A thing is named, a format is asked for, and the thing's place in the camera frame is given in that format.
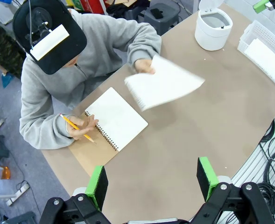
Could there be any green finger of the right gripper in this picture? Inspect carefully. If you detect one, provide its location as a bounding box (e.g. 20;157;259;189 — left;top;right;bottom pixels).
253;0;275;14

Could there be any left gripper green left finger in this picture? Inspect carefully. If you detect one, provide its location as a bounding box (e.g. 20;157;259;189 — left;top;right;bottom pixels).
39;165;110;224

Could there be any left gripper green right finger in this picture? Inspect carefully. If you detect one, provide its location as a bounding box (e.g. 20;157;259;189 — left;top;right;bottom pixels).
190;156;275;224

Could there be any yellow pencil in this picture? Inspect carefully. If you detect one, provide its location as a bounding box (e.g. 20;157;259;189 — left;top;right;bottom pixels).
59;113;95;143

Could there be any spiral notebook brown cover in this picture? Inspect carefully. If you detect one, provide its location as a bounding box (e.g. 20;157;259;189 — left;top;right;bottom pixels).
68;87;149;177

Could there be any white paper sheet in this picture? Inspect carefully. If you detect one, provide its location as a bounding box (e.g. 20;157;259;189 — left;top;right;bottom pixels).
124;55;205;112

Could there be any person's left forearm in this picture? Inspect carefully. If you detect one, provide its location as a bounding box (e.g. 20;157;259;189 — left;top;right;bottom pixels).
113;22;162;68

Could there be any person's right forearm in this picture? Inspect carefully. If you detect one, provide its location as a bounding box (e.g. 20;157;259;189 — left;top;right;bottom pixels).
19;100;75;150

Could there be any person's right hand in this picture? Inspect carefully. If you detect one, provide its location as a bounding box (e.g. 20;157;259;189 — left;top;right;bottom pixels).
66;114;99;140

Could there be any person's left hand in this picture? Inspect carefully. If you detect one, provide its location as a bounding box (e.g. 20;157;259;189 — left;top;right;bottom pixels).
134;58;156;75

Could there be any white perforated plastic basket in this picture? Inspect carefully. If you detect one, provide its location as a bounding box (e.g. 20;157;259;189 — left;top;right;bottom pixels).
237;20;275;88

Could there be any white paper stack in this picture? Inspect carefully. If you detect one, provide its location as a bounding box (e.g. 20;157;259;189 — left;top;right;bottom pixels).
243;38;275;82

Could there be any white lidded trash bin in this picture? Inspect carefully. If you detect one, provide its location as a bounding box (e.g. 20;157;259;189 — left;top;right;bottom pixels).
194;0;233;51

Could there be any black phone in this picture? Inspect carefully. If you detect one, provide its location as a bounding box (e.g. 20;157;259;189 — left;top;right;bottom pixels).
150;8;163;19

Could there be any person in grey hoodie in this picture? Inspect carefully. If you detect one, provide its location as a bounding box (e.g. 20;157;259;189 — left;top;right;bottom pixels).
12;0;162;150

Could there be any teal triangular object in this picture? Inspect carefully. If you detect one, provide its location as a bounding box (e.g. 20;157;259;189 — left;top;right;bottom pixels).
1;72;14;89

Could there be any black cap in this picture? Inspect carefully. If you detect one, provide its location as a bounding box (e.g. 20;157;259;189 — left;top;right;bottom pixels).
12;0;88;75

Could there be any camouflage fabric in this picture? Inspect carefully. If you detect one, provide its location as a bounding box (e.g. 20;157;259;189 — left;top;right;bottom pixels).
0;25;26;79

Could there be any red shopping bag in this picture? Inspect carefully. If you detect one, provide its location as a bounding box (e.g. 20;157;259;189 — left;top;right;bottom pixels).
80;0;106;15

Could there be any white slatted rail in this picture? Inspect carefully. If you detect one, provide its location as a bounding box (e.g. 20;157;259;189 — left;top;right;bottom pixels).
216;98;275;224

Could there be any black cable bundle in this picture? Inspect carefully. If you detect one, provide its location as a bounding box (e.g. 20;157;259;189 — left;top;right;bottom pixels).
258;119;275;224

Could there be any white head-mounted camera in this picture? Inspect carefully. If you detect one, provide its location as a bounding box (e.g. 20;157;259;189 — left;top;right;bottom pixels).
24;6;70;62

